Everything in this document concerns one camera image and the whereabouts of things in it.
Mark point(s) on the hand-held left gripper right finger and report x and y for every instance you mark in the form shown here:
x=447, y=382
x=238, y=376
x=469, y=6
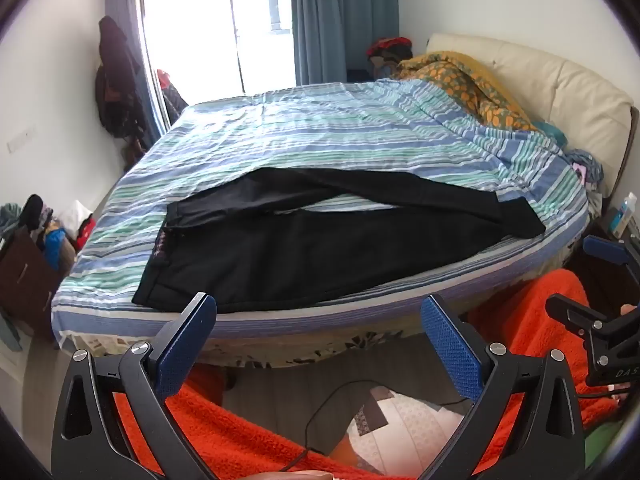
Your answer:
x=450, y=345

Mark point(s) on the green cloth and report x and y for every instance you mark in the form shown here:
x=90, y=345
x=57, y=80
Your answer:
x=602, y=442

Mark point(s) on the white wall switch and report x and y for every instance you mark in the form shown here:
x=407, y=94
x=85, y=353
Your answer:
x=22, y=141

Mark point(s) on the white and blue bottle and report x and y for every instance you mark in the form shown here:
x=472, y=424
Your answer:
x=625, y=217

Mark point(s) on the dark hanging clothes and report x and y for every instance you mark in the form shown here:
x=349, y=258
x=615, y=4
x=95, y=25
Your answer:
x=117, y=75

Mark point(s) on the white quilted cloth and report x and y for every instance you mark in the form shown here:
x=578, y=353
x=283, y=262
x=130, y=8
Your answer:
x=415, y=430

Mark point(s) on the dark wooden nightstand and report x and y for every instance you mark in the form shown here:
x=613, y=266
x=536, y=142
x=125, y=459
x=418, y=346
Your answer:
x=585, y=280

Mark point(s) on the red and black clothes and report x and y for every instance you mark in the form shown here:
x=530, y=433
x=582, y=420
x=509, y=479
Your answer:
x=387, y=52

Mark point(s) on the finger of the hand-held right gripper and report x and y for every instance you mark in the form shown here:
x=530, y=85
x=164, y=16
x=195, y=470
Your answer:
x=602, y=249
x=575, y=316

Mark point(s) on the pink flat item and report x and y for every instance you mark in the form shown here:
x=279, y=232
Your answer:
x=580, y=172

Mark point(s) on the teal cloth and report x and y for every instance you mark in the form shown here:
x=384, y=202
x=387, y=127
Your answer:
x=550, y=132

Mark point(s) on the person's right hand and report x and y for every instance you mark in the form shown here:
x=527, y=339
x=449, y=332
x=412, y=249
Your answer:
x=631, y=310

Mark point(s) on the brown drawer cabinet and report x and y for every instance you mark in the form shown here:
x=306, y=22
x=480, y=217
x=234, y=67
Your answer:
x=25, y=280

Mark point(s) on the red bag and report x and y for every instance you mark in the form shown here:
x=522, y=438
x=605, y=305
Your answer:
x=86, y=232

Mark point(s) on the pile of colourful clothes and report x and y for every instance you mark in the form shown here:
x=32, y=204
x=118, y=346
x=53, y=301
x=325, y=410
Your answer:
x=45, y=230

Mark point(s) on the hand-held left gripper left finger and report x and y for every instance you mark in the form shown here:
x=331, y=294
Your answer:
x=187, y=340

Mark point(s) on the red and dark garment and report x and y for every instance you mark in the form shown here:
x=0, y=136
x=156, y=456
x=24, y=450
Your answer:
x=167, y=90

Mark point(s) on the striped bed sheet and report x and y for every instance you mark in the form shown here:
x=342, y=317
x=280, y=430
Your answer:
x=300, y=130

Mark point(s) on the black pants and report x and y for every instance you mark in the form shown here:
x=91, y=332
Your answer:
x=300, y=260

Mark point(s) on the cream leather bed headboard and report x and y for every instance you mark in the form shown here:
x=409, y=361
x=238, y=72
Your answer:
x=560, y=80

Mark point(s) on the grey blue clothes pile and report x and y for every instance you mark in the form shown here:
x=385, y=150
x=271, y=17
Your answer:
x=592, y=165

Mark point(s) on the white plastic bag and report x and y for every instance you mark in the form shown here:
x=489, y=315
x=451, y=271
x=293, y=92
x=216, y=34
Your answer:
x=75, y=212

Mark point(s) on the window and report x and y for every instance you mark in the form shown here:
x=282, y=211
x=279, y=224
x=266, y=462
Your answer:
x=200, y=35

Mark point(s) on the yellow floral blanket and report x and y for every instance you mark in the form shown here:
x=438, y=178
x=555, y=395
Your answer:
x=450, y=80

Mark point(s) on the red fleece blanket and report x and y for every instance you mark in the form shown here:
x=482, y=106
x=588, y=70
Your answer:
x=525, y=320

